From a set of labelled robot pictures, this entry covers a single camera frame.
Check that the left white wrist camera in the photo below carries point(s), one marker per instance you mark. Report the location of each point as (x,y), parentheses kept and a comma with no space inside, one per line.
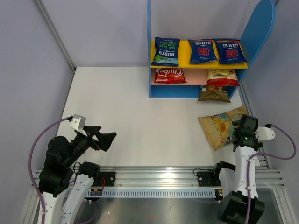
(77,123)

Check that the light blue cassava chips bag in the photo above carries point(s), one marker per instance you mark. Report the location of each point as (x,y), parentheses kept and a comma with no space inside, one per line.
(212,92)

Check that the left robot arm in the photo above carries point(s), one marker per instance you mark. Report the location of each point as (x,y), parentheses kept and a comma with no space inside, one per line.
(62,189)

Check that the blue Burts sea salt bag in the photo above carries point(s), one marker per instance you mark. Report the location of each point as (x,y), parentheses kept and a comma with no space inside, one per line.
(166,52)

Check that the blue Burts chilli bag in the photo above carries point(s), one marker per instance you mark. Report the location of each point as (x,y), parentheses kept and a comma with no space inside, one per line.
(202,51)
(229,51)

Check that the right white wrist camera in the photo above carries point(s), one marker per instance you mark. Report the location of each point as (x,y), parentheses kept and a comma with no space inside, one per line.
(264,133)

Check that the yellow chips bag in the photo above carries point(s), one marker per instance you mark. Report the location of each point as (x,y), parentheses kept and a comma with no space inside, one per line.
(219,128)

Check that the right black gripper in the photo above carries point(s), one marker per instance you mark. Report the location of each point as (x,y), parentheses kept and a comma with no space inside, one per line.
(255,127)

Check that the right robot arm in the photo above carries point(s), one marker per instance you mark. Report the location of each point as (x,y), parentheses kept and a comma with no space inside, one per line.
(240,203)

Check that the red Chuba bag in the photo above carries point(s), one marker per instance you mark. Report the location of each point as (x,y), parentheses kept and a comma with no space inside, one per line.
(222,77)
(169,76)

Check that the white slotted cable duct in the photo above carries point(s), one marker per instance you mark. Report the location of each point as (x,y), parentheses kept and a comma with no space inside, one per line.
(151,193)

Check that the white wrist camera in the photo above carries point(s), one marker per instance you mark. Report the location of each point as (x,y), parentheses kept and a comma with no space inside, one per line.
(77,123)
(264,133)

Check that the blue shelf with coloured boards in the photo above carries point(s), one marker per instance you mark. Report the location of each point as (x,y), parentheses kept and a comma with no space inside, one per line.
(254,37)

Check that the aluminium mounting rail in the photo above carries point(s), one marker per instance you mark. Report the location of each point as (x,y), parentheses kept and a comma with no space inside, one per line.
(180,178)

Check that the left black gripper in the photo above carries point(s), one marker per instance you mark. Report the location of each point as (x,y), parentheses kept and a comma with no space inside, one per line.
(104,141)

